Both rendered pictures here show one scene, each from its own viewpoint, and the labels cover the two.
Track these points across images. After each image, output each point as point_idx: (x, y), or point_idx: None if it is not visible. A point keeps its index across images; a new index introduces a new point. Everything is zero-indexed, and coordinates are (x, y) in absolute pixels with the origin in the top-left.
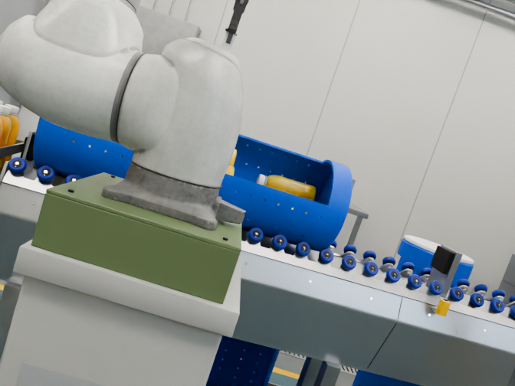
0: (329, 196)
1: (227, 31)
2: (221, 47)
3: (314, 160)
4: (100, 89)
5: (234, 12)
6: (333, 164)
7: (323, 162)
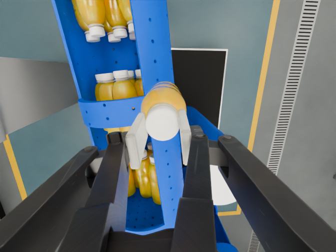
0: (159, 213)
1: (125, 139)
2: (136, 117)
3: (163, 216)
4: None
5: (32, 194)
6: (132, 232)
7: (162, 224)
